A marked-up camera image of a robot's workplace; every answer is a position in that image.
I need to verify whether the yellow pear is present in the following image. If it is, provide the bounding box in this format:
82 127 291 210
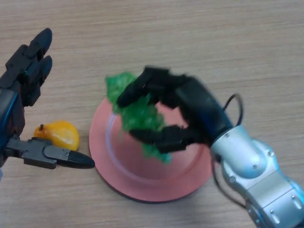
33 120 80 152

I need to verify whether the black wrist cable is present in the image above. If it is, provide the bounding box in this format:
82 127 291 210
212 94 249 209

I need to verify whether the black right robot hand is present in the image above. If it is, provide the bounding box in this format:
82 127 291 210
116 66 235 154

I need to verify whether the green grapes bunch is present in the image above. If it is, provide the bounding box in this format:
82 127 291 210
105 71 173 165

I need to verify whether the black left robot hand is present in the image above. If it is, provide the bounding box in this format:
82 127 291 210
0 28 95 170

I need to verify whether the pink round plate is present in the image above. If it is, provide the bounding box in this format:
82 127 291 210
89 96 214 203

